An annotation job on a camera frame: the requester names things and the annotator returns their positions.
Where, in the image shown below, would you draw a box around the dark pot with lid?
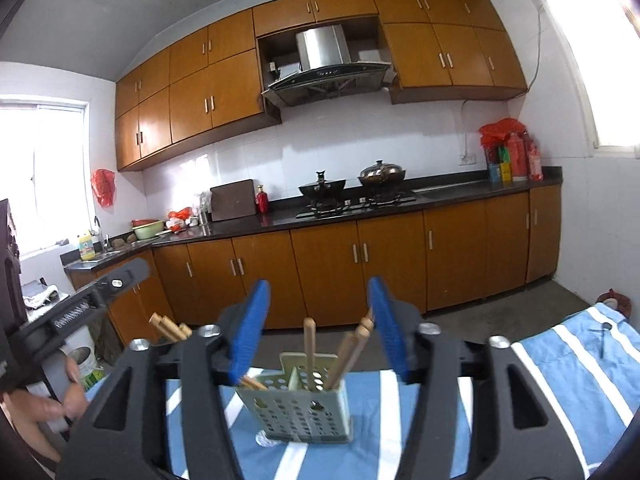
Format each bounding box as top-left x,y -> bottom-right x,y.
357,160 -> 407,196

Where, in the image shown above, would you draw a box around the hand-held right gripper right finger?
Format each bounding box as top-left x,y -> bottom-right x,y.
367,276 -> 586,480

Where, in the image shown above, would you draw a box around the red and white plastic bag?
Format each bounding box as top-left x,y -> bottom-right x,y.
166,206 -> 193,233

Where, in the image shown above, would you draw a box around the black gas stove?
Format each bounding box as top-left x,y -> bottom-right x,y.
295,190 -> 417,220

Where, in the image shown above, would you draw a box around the steel range hood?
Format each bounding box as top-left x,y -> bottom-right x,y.
261,25 -> 398,108

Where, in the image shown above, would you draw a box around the colourful carton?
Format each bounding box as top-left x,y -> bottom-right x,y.
487,147 -> 513,184

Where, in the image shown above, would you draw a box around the black kitchen countertop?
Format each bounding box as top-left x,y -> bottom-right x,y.
60,165 -> 563,273

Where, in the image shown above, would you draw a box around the bright side window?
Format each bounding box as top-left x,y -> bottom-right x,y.
525,0 -> 640,156

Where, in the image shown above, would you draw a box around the brown wooden wall cabinets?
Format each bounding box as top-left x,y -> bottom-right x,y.
114,0 -> 529,173

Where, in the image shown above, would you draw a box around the brown cutting board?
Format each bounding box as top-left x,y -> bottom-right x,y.
210,179 -> 257,222

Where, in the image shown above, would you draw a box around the slim red bottle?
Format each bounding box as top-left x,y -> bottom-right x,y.
525,132 -> 544,182

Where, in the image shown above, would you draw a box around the dark wooden furniture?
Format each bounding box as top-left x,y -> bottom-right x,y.
0,199 -> 28,333

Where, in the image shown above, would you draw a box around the green perforated utensil holder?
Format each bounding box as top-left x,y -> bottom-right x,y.
235,352 -> 354,445

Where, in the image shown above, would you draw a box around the person's left hand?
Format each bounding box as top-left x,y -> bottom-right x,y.
0,355 -> 92,466

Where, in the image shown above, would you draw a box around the black wok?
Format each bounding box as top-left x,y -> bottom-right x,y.
298,171 -> 347,206

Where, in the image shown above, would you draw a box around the steel faucet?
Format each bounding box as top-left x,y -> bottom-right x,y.
94,216 -> 113,253

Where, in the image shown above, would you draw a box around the large red bottle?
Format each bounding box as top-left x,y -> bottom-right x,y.
507,132 -> 530,182

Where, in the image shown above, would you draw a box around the dark red round object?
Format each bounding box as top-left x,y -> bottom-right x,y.
595,288 -> 627,317

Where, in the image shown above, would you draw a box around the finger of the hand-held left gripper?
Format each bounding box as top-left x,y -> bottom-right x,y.
92,259 -> 152,308

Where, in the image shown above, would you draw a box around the blue white striped tablecloth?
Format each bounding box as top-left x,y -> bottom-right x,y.
165,302 -> 640,480

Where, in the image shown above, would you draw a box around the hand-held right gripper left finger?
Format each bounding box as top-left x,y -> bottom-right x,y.
56,279 -> 272,480

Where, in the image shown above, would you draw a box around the window above sink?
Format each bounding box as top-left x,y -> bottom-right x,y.
0,102 -> 90,256

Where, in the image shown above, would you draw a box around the green basin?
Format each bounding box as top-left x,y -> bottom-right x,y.
132,220 -> 166,241

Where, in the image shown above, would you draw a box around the brown wooden base cabinets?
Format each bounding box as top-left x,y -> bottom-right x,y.
70,182 -> 563,356

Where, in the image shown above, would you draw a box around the white bucket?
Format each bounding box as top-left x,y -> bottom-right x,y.
65,345 -> 106,391

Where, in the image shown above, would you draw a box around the white crumpled cloth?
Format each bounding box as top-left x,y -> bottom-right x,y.
22,284 -> 61,310

